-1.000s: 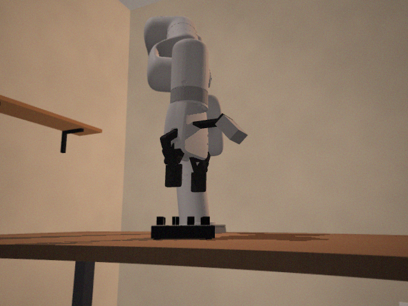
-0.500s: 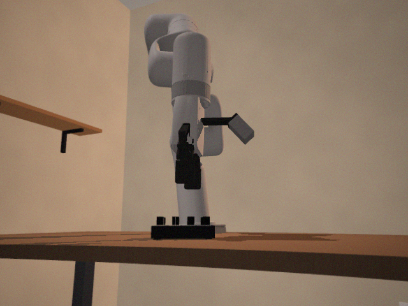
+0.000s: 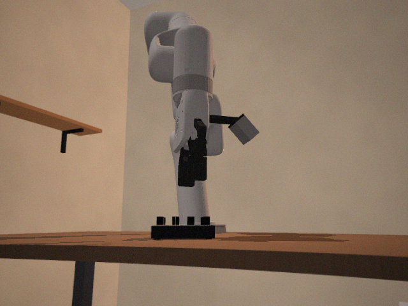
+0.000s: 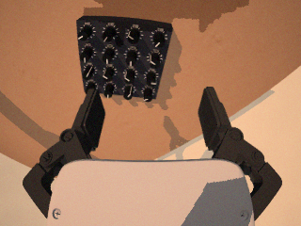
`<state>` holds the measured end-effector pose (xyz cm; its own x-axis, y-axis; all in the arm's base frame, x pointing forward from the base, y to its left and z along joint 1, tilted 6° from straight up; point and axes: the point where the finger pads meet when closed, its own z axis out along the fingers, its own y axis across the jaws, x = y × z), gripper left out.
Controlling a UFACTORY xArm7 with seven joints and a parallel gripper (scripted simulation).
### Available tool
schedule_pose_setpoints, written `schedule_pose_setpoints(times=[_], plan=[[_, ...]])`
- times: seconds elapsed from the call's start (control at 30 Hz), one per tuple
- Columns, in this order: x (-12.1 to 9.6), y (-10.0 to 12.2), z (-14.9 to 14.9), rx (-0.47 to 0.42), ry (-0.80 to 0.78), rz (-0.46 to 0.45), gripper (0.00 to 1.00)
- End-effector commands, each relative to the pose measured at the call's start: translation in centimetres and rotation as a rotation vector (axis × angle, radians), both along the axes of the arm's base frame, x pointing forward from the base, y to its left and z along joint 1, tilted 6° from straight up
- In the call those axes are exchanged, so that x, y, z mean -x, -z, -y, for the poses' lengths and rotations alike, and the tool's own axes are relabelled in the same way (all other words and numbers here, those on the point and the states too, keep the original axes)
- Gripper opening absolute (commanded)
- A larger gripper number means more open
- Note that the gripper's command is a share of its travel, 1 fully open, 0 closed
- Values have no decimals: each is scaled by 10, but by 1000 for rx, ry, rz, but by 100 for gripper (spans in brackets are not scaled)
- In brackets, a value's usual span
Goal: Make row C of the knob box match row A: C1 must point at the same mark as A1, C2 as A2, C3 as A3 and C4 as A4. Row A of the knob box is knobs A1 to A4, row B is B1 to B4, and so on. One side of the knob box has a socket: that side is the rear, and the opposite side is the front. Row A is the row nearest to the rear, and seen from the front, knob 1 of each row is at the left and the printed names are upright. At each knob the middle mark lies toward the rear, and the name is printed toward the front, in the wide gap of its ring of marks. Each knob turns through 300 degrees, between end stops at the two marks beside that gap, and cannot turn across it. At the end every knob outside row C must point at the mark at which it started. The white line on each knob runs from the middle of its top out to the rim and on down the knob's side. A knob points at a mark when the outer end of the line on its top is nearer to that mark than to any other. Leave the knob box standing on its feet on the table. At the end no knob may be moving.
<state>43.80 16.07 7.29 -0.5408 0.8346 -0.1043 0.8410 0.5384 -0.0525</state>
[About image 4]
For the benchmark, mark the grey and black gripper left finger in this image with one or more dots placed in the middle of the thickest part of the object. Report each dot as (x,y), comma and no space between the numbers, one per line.
(74,144)

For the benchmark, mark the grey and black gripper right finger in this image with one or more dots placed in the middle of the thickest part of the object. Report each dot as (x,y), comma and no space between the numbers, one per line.
(218,134)

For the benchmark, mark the black knob box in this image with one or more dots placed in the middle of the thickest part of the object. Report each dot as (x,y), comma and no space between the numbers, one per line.
(134,51)

